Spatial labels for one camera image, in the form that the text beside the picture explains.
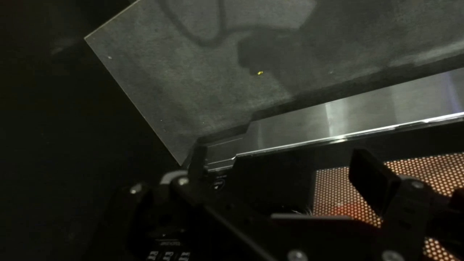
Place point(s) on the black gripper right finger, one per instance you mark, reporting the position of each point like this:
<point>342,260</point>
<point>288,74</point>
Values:
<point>410,209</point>

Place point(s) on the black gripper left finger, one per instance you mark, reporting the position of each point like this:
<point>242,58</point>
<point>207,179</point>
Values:
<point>188,221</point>

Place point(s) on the stainless steel microwave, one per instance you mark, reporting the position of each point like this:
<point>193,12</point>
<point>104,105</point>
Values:
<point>280,93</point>

